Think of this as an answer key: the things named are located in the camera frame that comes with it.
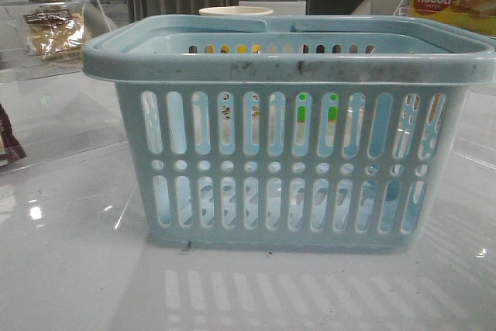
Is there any light blue plastic basket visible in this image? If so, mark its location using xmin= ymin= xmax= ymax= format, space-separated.
xmin=82 ymin=15 xmax=495 ymax=250

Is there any packaged bread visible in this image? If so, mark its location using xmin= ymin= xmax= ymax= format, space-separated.
xmin=23 ymin=7 xmax=91 ymax=63

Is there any dark brown snack packet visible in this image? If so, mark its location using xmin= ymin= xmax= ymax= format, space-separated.
xmin=0 ymin=105 xmax=26 ymax=167

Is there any clear acrylic shelf left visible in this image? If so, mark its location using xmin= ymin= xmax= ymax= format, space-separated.
xmin=1 ymin=0 xmax=125 ymax=181

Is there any cream paper cup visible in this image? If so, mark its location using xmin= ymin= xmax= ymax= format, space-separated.
xmin=198 ymin=5 xmax=274 ymax=16

